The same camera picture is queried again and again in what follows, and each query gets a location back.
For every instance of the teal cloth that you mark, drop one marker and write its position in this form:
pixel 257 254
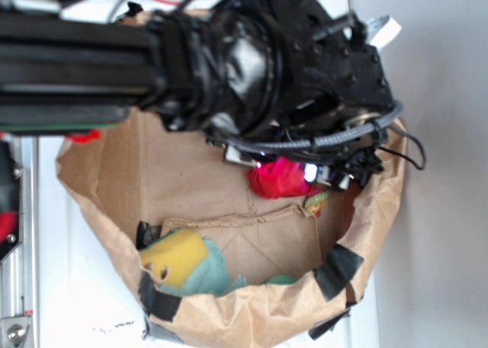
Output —
pixel 210 277

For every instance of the yellow sponge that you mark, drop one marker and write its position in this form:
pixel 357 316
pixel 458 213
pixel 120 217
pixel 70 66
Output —
pixel 175 256

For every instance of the aluminium frame rail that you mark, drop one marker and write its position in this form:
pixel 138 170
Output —
pixel 19 275

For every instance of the multicolour rope ring toy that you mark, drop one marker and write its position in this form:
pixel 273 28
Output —
pixel 316 203

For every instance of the black mounting bracket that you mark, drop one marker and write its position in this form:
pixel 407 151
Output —
pixel 11 234

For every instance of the brown paper bag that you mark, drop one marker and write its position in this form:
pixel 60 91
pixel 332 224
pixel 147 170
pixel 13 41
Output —
pixel 139 172

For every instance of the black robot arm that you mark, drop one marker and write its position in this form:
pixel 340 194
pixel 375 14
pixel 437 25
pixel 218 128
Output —
pixel 68 77

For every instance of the green ball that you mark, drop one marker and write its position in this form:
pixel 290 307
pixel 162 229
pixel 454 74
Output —
pixel 281 280

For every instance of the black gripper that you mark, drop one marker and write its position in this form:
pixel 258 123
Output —
pixel 300 84

